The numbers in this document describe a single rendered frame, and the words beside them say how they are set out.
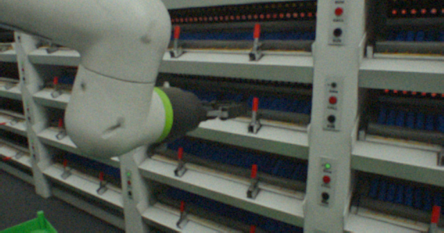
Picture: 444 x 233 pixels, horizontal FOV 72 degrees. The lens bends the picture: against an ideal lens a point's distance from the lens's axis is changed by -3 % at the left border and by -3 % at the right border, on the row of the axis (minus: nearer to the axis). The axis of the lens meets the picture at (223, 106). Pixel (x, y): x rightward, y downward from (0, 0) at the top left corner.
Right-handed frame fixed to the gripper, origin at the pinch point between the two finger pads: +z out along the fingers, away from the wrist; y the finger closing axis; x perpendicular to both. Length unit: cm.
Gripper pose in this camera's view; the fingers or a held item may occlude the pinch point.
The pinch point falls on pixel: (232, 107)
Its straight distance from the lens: 72.9
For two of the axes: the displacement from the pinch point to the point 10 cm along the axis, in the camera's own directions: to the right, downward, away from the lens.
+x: 0.6, -9.9, -0.9
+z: 5.3, -0.4, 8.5
